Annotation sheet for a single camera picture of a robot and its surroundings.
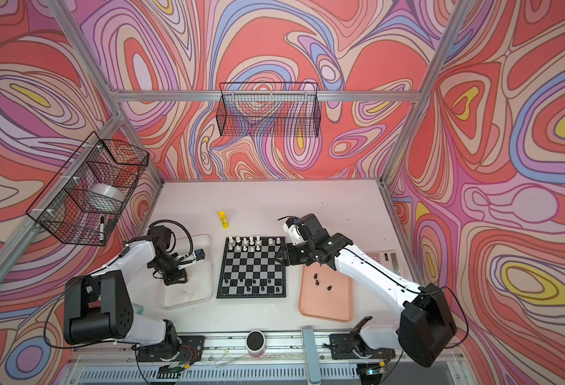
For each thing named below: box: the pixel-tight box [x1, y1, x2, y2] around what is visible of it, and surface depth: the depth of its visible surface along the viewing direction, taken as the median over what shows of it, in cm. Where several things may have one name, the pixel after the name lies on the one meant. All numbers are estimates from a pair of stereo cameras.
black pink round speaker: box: [245, 329, 266, 358], surface depth 72 cm
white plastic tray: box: [158, 234, 213, 310], surface depth 86 cm
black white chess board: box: [216, 235, 287, 299], surface depth 90 cm
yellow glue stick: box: [217, 210, 230, 229], surface depth 99 cm
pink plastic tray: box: [298, 261, 354, 323], surface depth 86 cm
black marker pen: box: [99, 215, 106, 244], surface depth 73 cm
